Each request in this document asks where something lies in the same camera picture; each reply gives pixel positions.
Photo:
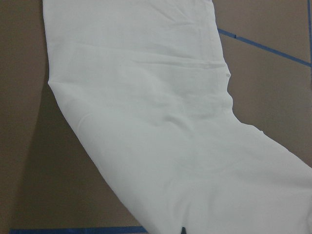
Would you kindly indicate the white long-sleeve printed shirt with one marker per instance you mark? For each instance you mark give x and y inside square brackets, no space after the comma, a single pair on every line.
[143,84]

